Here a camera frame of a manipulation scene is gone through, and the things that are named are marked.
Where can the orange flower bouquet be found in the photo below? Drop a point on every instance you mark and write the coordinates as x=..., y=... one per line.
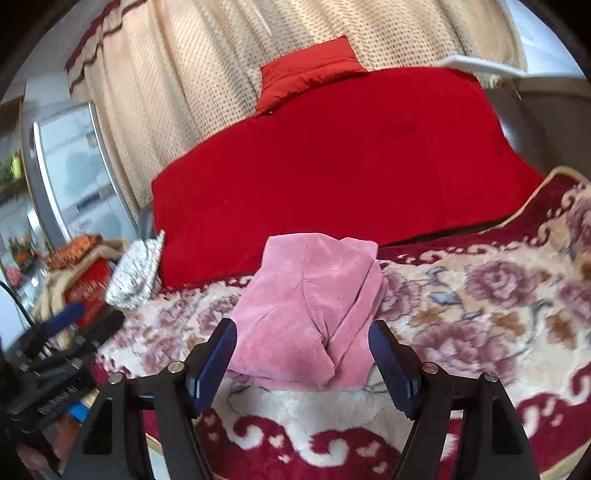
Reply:
x=21, y=249

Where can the blue bag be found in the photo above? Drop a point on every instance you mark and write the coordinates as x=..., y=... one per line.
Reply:
x=81, y=413

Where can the beige dotted curtain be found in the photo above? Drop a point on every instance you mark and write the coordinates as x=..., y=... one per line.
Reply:
x=184, y=83

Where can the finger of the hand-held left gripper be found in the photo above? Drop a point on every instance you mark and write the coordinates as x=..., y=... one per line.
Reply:
x=104, y=325
x=62, y=318

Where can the white patterned cloth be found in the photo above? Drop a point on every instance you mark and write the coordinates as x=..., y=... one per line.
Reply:
x=136, y=272

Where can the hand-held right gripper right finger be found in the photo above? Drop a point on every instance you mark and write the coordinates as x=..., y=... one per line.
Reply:
x=392, y=364

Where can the green bottle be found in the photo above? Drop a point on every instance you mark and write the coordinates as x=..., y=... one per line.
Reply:
x=17, y=166

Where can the silver refrigerator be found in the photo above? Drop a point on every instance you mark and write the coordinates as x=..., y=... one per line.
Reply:
x=78, y=180

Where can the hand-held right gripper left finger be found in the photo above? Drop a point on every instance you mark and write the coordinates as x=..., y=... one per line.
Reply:
x=214, y=364

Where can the potted green plant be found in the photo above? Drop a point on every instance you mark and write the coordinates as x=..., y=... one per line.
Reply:
x=4, y=173

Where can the orange patterned cloth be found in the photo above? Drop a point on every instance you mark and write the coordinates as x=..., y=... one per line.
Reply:
x=74, y=249

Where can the white flat board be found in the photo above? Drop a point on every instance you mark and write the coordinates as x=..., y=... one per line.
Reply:
x=480, y=64

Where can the red plush blanket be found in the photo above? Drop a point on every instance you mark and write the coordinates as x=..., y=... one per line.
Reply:
x=332, y=175

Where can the red cardboard box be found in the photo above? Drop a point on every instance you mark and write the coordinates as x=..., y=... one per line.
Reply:
x=90, y=288

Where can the red pillow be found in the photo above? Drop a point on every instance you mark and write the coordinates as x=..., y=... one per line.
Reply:
x=309, y=74

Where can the floral plush blanket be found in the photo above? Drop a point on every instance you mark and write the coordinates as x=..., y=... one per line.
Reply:
x=471, y=323

